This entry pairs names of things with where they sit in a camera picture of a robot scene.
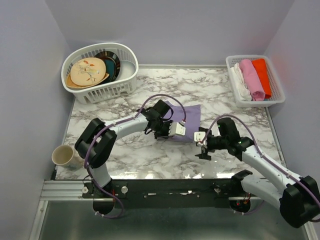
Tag purple t shirt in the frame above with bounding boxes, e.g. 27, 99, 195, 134
165, 101, 201, 143

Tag white oval dish basket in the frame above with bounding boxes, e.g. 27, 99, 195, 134
61, 42, 139, 104

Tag white rectangular tray basket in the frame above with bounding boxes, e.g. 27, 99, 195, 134
225, 55, 286, 108

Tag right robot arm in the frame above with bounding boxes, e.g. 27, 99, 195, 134
193, 114, 320, 228

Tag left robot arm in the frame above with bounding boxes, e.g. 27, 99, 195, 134
74, 100, 174, 198

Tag white rolled t shirt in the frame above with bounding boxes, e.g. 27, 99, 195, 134
230, 63, 252, 101

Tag pink rolled t shirt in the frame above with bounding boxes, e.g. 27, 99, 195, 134
239, 59, 265, 101

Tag dark teal plate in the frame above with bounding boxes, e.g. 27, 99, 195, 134
104, 58, 121, 83

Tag orange rolled t shirt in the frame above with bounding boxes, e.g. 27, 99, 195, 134
251, 58, 272, 99

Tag black rimmed plate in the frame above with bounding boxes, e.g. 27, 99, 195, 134
94, 49, 122, 78

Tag beige floral plate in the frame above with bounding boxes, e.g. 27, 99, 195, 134
70, 57, 107, 87

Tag orange leaf shaped plate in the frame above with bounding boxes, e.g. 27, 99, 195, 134
65, 73, 110, 90

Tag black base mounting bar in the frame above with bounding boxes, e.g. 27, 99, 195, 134
82, 177, 261, 209

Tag beige cup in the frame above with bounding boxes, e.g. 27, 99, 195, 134
51, 145, 82, 171

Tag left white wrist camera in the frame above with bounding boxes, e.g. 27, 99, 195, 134
168, 122, 186, 136

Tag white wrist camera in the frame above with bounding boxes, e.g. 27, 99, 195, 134
193, 131, 207, 148
168, 122, 186, 136

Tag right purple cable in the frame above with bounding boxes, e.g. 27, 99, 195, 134
197, 114, 320, 222

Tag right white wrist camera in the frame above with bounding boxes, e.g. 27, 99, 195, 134
193, 131, 207, 148

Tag aluminium rail frame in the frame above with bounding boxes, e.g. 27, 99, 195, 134
40, 180, 84, 201

